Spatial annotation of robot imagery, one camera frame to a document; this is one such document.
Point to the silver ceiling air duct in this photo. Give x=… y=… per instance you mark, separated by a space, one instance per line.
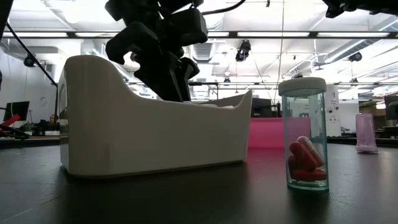
x=205 y=53

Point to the black overhead frame bar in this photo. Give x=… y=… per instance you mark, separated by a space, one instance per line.
x=71 y=35

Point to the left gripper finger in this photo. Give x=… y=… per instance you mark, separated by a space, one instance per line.
x=190 y=68
x=164 y=81

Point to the black box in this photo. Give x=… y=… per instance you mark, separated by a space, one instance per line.
x=262 y=108

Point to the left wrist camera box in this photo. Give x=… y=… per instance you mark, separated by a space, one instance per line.
x=188 y=28

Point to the black ceiling spotlight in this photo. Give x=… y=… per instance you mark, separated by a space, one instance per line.
x=355 y=56
x=29 y=61
x=243 y=51

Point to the black computer monitor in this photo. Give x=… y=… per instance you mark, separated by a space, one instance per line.
x=18 y=109

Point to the white plastic bin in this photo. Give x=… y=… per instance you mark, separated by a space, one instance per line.
x=140 y=140

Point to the pink pill bottle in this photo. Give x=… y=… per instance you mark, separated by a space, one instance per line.
x=366 y=133

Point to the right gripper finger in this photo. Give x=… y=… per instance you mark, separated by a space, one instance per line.
x=332 y=7

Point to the red angled bar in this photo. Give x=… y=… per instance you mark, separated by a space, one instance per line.
x=11 y=119

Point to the clear pill bottle white cap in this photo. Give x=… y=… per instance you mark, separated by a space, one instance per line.
x=303 y=85

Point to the white pillar sign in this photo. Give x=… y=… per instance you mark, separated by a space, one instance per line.
x=332 y=102

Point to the pink plastic bin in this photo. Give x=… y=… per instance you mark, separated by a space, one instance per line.
x=264 y=133

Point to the person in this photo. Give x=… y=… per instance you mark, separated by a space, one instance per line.
x=53 y=119

